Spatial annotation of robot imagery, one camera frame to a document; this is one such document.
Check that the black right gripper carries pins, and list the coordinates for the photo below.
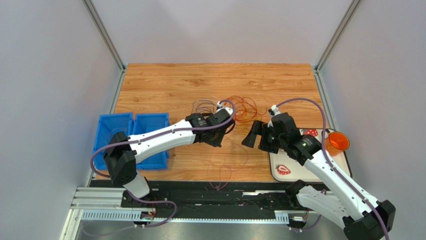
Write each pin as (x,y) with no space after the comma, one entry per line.
(263,138)

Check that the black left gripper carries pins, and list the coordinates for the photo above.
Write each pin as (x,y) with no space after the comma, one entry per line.
(217,143)

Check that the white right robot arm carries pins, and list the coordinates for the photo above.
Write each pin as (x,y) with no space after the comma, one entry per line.
(360,215)

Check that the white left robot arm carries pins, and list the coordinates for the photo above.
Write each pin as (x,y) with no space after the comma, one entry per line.
(123,153)

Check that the strawberry print tray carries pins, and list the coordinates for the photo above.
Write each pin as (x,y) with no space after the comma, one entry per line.
(286,170)

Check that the orange plastic cup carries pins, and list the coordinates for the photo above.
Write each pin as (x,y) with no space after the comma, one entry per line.
(336,143)

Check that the blue plastic bin left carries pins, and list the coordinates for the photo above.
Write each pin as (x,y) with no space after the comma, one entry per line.
(110,124)

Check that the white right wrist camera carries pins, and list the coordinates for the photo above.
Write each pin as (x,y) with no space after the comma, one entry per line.
(273,111)

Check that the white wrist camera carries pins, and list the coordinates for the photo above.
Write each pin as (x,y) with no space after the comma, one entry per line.
(273,111)
(222,107)

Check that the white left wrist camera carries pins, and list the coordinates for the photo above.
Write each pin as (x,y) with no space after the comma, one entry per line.
(222,107)

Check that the aluminium frame post right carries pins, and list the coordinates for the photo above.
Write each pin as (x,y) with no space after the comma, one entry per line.
(338,33)

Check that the aluminium frame post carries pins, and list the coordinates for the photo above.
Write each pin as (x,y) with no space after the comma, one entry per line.
(338,33)
(97,20)

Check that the slotted white cable duct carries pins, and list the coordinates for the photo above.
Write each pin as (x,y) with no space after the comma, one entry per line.
(240,216)

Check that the aluminium frame post left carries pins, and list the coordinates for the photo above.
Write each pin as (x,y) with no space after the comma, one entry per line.
(97,20)

